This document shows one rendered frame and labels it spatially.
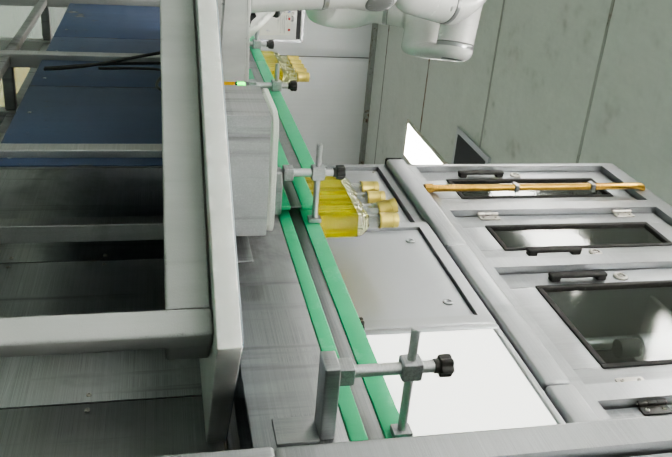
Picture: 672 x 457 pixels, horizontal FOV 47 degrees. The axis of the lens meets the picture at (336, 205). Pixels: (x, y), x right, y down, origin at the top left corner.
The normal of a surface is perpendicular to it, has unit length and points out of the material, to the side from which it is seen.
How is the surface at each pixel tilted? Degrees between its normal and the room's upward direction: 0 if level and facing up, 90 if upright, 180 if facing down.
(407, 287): 90
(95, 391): 90
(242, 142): 90
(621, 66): 180
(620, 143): 180
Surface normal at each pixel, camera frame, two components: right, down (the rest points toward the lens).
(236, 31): 0.14, 0.83
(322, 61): 0.21, 0.42
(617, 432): 0.08, -0.90
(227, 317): 0.17, -0.56
